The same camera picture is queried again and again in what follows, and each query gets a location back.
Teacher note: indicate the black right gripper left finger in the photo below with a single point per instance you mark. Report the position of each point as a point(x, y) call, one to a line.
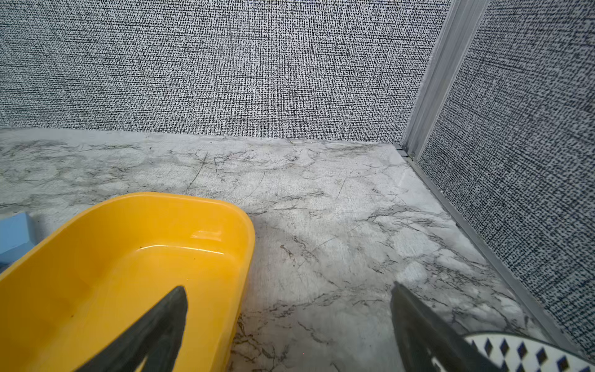
point(152, 343)

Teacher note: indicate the patterned plate with yellow food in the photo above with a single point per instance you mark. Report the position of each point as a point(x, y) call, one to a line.
point(492, 351)

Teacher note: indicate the yellow plastic tray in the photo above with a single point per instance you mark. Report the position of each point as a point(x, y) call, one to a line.
point(83, 286)

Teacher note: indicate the light blue block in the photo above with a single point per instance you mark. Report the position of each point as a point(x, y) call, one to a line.
point(18, 237)

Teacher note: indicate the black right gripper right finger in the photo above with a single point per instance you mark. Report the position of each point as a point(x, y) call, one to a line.
point(422, 336)

